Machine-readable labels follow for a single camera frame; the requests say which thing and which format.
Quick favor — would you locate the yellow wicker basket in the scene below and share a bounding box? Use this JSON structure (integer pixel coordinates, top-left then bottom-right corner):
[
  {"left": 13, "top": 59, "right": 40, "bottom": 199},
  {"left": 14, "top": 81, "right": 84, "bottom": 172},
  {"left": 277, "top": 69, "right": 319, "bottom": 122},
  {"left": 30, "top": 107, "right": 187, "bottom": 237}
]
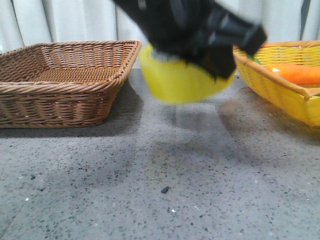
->
[{"left": 233, "top": 40, "right": 320, "bottom": 126}]

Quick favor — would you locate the orange toy carrot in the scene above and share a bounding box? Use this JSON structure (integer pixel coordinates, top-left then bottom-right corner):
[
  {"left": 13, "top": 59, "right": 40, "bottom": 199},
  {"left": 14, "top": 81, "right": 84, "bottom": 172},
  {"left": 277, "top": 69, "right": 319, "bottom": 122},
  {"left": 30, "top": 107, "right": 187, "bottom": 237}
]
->
[{"left": 262, "top": 63, "right": 320, "bottom": 86}]

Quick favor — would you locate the yellow tape roll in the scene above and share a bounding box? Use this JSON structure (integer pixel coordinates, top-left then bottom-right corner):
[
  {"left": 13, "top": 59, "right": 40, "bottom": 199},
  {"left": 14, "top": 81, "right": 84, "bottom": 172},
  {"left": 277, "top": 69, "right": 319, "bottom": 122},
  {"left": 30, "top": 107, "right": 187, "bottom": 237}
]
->
[{"left": 139, "top": 44, "right": 235, "bottom": 105}]

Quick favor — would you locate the brown wicker basket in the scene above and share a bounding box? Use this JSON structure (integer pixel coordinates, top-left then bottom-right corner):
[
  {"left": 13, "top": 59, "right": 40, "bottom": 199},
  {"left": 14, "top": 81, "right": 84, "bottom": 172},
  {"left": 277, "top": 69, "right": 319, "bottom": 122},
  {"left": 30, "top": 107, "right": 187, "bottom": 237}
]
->
[{"left": 0, "top": 40, "right": 142, "bottom": 129}]

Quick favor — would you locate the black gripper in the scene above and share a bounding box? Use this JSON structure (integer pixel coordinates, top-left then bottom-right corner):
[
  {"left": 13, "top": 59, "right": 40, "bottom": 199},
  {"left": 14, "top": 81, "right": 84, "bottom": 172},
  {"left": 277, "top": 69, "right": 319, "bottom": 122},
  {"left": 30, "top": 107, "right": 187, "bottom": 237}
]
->
[{"left": 114, "top": 0, "right": 267, "bottom": 80}]

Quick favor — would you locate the pale grey curtain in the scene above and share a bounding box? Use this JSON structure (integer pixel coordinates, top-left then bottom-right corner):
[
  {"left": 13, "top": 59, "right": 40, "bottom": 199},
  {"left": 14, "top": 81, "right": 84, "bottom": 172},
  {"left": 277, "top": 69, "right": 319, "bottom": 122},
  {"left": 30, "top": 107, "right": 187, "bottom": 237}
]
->
[{"left": 0, "top": 0, "right": 320, "bottom": 53}]

